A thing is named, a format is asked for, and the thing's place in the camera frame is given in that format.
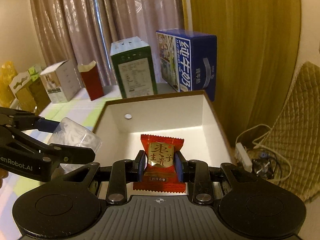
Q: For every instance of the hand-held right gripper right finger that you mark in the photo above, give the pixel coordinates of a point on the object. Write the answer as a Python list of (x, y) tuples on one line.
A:
[(178, 166)]

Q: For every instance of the dark red box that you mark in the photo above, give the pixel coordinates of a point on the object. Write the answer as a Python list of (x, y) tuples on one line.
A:
[(93, 85)]

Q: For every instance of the pink curtain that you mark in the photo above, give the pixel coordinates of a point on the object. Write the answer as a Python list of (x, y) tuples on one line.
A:
[(87, 17)]

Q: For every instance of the brown storage box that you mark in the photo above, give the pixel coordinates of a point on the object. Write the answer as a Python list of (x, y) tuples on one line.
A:
[(175, 115)]

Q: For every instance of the green carton box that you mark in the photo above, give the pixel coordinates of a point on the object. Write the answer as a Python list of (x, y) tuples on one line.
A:
[(135, 72)]

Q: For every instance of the clear plastic swab box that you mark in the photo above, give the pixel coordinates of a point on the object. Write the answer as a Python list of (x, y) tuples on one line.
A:
[(75, 135)]

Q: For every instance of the white product box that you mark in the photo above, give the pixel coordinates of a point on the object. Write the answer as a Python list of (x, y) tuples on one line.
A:
[(67, 82)]

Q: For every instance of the yellow plastic bag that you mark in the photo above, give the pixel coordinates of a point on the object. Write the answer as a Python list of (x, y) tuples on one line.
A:
[(6, 85)]

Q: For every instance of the brown wooden door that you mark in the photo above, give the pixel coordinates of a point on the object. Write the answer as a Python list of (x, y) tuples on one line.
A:
[(237, 42)]

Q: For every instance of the chair with quilted cover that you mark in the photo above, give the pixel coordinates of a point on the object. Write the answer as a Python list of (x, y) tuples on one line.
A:
[(300, 117)]

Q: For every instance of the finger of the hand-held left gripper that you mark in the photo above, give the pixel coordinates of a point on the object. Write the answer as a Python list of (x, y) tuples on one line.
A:
[(47, 125), (75, 153)]

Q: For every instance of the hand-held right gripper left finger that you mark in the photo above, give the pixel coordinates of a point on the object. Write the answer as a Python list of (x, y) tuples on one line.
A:
[(141, 166)]

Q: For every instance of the blue milk carton box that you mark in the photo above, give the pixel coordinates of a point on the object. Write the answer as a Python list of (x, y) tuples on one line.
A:
[(197, 62)]

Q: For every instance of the green and white small boxes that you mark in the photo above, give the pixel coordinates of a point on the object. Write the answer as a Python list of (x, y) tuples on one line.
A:
[(33, 71)]

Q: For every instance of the checked tablecloth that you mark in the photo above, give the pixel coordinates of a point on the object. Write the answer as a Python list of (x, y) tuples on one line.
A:
[(82, 110)]

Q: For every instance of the red snack packet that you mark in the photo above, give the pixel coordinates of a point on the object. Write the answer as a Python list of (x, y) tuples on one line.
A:
[(158, 155)]

